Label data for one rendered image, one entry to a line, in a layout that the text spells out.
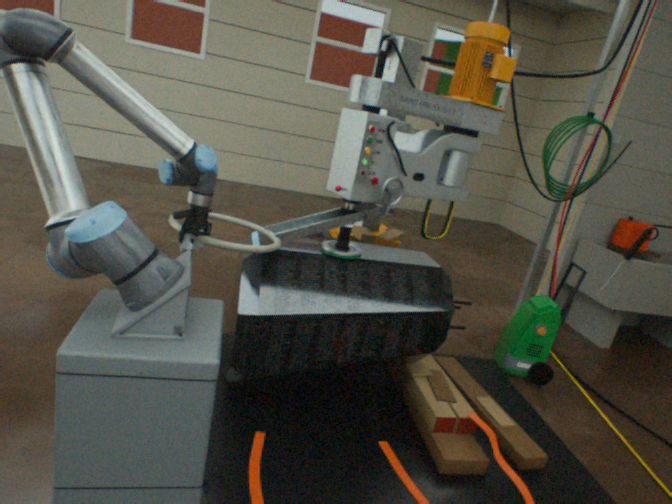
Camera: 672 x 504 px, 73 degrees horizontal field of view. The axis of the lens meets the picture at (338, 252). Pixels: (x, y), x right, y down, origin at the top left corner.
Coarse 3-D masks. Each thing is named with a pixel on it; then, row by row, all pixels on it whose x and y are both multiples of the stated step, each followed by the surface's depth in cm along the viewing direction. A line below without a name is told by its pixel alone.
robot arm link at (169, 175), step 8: (168, 160) 160; (160, 168) 162; (168, 168) 158; (176, 168) 158; (160, 176) 163; (168, 176) 159; (176, 176) 159; (168, 184) 162; (176, 184) 164; (184, 184) 166; (192, 184) 168
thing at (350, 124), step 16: (352, 112) 218; (368, 112) 209; (352, 128) 218; (384, 128) 216; (336, 144) 228; (352, 144) 218; (384, 144) 220; (336, 160) 228; (352, 160) 218; (384, 160) 223; (336, 176) 229; (384, 176) 227; (336, 192) 229; (352, 192) 219; (368, 192) 225
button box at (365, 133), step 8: (368, 120) 208; (376, 120) 210; (368, 128) 209; (376, 128) 212; (360, 136) 211; (368, 136) 211; (376, 136) 213; (360, 144) 211; (368, 144) 212; (360, 152) 212; (360, 160) 213; (368, 160) 216; (360, 168) 215; (368, 168) 217; (352, 176) 216; (368, 176) 219
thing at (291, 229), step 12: (360, 204) 245; (372, 204) 250; (312, 216) 231; (324, 216) 235; (336, 216) 239; (348, 216) 229; (360, 216) 234; (372, 216) 238; (276, 228) 222; (288, 228) 226; (300, 228) 216; (312, 228) 220; (324, 228) 224
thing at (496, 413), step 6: (480, 402) 269; (486, 402) 270; (492, 402) 271; (486, 408) 264; (492, 408) 265; (498, 408) 267; (492, 414) 259; (498, 414) 261; (504, 414) 262; (498, 420) 255; (504, 420) 256; (510, 420) 257; (504, 426) 252; (510, 426) 254
